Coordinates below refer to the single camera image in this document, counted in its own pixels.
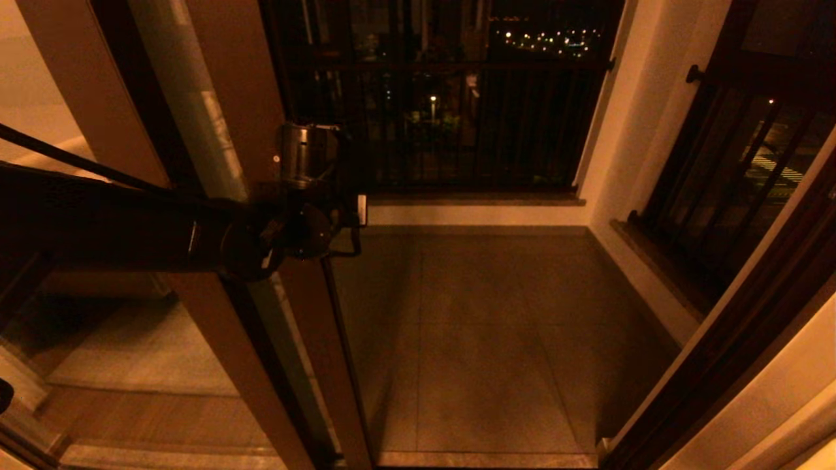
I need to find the brown-framed fixed glass panel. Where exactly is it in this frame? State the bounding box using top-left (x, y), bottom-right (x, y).
top-left (0, 0), bottom-right (337, 470)

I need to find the dark metal balcony railing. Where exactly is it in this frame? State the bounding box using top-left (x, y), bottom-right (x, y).
top-left (261, 0), bottom-right (618, 196)

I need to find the dark metal floor track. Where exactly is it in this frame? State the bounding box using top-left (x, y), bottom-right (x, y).
top-left (374, 450), bottom-right (600, 470)

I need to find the dark barred window grille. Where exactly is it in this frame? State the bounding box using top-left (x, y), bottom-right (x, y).
top-left (627, 0), bottom-right (836, 314)

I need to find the dark brown door jamb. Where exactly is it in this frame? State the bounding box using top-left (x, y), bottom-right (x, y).
top-left (598, 140), bottom-right (836, 470)

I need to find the black cable with white tag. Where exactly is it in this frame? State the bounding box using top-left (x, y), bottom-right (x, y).
top-left (0, 123), bottom-right (368, 260)

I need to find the brown-framed sliding glass door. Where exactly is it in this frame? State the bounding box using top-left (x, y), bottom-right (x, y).
top-left (127, 0), bottom-right (374, 470)

